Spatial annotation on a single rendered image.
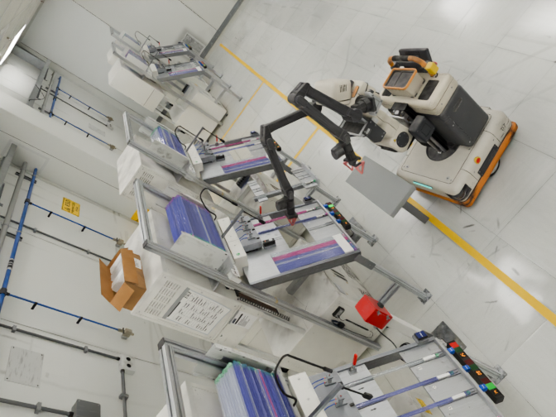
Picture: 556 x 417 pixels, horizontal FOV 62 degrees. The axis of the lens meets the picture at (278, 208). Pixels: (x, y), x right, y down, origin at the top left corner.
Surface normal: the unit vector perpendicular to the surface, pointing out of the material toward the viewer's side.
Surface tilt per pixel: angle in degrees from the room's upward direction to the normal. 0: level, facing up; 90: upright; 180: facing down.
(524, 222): 0
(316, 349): 90
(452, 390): 47
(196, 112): 90
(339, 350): 90
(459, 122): 90
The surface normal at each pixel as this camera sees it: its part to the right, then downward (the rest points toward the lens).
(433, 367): -0.06, -0.86
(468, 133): 0.45, 0.27
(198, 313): 0.33, 0.50
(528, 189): -0.73, -0.43
